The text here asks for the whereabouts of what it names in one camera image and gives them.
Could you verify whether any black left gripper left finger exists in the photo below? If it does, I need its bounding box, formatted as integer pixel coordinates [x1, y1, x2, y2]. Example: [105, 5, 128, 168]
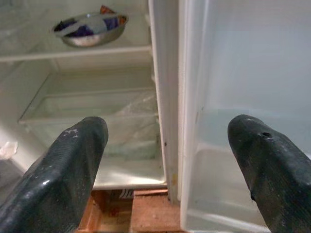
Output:
[0, 116, 109, 233]

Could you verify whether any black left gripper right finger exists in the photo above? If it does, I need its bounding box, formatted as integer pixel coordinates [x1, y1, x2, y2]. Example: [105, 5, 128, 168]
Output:
[227, 115, 311, 233]

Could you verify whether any white fridge door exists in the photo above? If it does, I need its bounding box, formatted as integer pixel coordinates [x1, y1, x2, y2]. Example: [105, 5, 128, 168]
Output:
[178, 0, 311, 233]

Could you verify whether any white open fridge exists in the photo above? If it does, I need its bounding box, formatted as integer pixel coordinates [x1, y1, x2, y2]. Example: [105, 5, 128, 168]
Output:
[0, 0, 182, 202]

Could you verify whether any clear crisper drawer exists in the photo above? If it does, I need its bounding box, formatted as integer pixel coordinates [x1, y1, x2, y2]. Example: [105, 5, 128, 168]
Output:
[18, 71, 161, 162]

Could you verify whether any metal bowl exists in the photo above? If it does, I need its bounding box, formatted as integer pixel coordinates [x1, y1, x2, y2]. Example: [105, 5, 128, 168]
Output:
[51, 5, 129, 48]

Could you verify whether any orange packet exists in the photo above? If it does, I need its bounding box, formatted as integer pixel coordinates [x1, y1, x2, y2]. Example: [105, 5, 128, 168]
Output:
[100, 5, 115, 15]

